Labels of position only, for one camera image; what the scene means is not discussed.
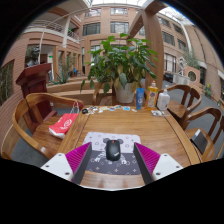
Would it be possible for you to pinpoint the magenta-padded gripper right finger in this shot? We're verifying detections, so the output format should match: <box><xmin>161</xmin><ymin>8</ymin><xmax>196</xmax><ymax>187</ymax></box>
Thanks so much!
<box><xmin>132</xmin><ymin>141</ymin><xmax>185</xmax><ymax>186</ymax></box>

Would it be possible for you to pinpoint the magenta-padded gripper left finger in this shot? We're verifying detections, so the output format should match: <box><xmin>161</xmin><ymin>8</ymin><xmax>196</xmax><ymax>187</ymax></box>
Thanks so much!
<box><xmin>40</xmin><ymin>141</ymin><xmax>93</xmax><ymax>185</ymax></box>

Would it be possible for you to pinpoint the black computer mouse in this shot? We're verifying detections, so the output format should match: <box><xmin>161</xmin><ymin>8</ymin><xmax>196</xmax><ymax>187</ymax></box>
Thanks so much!
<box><xmin>105</xmin><ymin>139</ymin><xmax>122</xmax><ymax>162</ymax></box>

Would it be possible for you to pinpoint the grey printed mouse pad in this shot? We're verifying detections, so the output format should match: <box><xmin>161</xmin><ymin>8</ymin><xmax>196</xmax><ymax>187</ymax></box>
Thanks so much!
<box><xmin>82</xmin><ymin>131</ymin><xmax>142</xmax><ymax>176</ymax></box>

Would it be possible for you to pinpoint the red and white bag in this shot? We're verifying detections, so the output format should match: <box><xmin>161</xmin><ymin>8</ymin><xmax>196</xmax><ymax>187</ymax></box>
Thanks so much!
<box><xmin>48</xmin><ymin>101</ymin><xmax>81</xmax><ymax>140</ymax></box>

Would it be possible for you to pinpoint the black notebook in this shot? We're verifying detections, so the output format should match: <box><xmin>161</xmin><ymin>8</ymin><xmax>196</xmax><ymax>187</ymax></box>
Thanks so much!
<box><xmin>190</xmin><ymin>128</ymin><xmax>209</xmax><ymax>155</ymax></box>

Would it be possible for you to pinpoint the small clear plastic packet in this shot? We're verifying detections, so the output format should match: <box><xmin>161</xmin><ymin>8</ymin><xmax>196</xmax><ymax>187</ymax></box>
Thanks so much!
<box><xmin>150</xmin><ymin>109</ymin><xmax>166</xmax><ymax>117</ymax></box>

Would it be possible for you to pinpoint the white pump bottle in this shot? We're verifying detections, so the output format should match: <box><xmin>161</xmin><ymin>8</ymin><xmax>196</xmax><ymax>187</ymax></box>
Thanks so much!
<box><xmin>156</xmin><ymin>88</ymin><xmax>171</xmax><ymax>112</ymax></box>

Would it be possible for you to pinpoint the yellow liquid bottle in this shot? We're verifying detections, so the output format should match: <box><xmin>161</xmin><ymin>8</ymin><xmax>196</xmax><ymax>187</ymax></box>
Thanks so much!
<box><xmin>145</xmin><ymin>80</ymin><xmax>160</xmax><ymax>110</ymax></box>

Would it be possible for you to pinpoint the blue tube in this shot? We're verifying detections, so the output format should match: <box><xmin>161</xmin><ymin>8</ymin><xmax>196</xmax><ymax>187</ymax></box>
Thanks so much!
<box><xmin>135</xmin><ymin>87</ymin><xmax>146</xmax><ymax>111</ymax></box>

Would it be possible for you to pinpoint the spiky green agave plant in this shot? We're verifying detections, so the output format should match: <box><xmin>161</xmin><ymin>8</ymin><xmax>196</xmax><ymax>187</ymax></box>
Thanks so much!
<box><xmin>49</xmin><ymin>64</ymin><xmax>73</xmax><ymax>86</ymax></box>

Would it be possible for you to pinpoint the white abstract sculpture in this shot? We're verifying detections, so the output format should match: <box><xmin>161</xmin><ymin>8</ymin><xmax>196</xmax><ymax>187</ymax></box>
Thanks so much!
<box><xmin>177</xmin><ymin>56</ymin><xmax>188</xmax><ymax>76</ymax></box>

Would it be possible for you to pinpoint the green plant in white pot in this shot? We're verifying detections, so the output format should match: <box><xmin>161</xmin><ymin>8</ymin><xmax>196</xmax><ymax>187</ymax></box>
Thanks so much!
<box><xmin>79</xmin><ymin>32</ymin><xmax>159</xmax><ymax>104</ymax></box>

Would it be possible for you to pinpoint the dark bust statue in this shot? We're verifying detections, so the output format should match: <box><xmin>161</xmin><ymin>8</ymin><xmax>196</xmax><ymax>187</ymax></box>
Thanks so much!
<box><xmin>25</xmin><ymin>46</ymin><xmax>40</xmax><ymax>68</ymax></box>

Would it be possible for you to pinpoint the red wooden pedestal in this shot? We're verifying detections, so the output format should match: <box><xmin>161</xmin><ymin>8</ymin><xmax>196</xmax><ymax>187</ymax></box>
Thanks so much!
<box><xmin>15</xmin><ymin>63</ymin><xmax>53</xmax><ymax>134</ymax></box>

